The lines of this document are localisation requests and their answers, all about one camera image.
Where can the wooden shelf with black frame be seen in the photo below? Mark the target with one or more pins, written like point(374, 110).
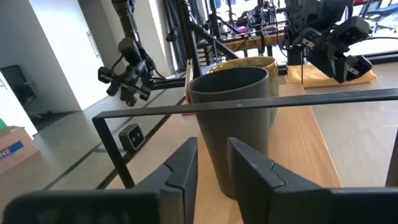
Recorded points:
point(295, 140)

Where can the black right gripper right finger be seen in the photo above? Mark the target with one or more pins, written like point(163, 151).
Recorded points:
point(252, 180)

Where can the cardboard box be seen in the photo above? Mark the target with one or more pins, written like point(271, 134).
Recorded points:
point(15, 149)

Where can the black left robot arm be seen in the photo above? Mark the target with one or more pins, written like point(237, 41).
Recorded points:
point(311, 15)

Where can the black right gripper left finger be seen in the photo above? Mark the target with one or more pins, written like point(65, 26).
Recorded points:
point(180, 180)

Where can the blue office chair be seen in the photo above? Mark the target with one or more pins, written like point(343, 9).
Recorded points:
point(384, 9)

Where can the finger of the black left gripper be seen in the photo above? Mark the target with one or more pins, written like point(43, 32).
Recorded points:
point(343, 73)
point(363, 64)

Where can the background robot station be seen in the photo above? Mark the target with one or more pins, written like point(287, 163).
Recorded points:
point(255, 18)

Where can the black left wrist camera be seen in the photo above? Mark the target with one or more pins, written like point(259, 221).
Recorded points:
point(354, 29)

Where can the black tapered cup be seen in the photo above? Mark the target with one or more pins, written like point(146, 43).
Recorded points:
point(233, 130)

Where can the grey table-level camera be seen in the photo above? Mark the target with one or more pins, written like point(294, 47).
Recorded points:
point(132, 137)

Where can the yellow sponge cloth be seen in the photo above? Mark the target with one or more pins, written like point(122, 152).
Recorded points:
point(311, 79)

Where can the black knobbed clamp mount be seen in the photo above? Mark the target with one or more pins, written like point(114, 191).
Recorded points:
point(127, 77)

